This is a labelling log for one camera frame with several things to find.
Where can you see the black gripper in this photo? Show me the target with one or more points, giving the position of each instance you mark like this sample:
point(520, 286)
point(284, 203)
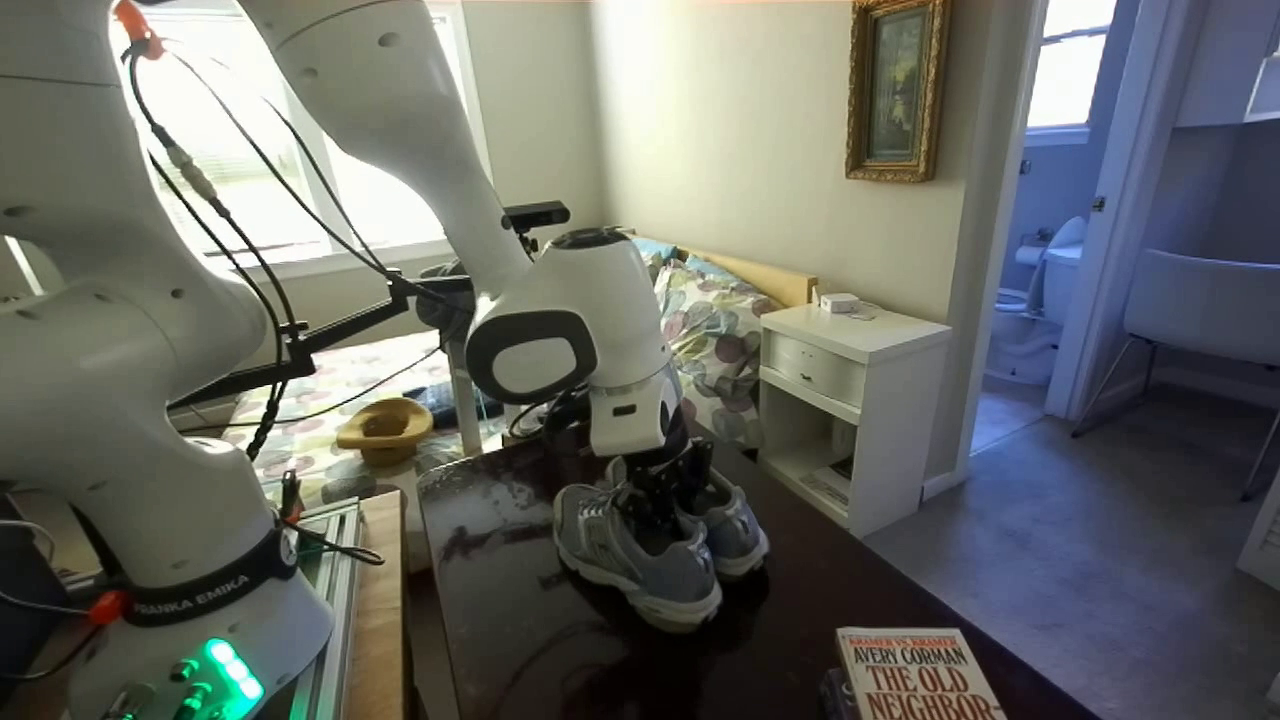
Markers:
point(667, 468)

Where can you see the grey running shoe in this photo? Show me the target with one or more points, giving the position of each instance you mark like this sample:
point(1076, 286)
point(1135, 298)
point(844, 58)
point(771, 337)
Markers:
point(741, 534)
point(624, 566)

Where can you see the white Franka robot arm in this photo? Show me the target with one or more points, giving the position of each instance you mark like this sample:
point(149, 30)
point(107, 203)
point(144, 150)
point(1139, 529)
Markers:
point(80, 334)

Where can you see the bed with floral bedding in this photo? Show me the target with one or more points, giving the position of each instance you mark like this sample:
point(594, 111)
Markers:
point(726, 334)

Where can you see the white nightstand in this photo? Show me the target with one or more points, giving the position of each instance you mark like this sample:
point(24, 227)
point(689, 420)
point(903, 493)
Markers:
point(854, 401)

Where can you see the light wooden headboard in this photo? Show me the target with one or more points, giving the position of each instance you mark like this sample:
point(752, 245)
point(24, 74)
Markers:
point(772, 278)

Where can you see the small white box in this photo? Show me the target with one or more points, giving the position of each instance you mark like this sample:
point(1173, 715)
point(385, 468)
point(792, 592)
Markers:
point(839, 304)

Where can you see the dark blue cloth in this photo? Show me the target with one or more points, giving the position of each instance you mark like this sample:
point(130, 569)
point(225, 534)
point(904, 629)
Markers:
point(428, 405)

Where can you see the yellow bowl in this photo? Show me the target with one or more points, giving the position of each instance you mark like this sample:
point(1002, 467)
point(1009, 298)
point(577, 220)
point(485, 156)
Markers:
point(385, 428)

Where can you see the paperback book orange title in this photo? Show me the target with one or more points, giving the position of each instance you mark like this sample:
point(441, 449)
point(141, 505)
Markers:
point(921, 682)

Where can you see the dark grey cloth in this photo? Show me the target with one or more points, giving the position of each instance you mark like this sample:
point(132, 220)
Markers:
point(446, 304)

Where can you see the wooden board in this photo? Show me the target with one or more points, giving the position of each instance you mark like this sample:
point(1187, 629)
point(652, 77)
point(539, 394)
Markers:
point(383, 615)

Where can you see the red black clamp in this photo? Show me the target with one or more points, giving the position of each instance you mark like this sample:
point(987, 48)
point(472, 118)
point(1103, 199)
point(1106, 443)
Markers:
point(297, 512)

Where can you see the white toilet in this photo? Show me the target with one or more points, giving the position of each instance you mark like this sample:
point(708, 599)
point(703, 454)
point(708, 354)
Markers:
point(1045, 304)

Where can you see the large bright window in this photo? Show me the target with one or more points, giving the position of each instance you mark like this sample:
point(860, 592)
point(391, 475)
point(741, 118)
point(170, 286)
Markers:
point(366, 185)

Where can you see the gold framed painting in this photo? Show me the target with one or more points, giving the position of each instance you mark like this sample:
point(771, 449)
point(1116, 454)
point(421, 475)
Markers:
point(897, 85)

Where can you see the white open door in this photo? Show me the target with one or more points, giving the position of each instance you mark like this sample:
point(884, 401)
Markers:
point(1114, 203)

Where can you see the small window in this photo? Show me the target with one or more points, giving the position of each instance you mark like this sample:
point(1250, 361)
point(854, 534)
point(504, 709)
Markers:
point(1071, 65)

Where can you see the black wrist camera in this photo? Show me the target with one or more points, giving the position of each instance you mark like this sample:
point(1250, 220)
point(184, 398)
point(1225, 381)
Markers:
point(566, 419)

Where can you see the small black camera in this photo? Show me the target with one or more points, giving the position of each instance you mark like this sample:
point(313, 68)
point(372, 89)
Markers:
point(539, 215)

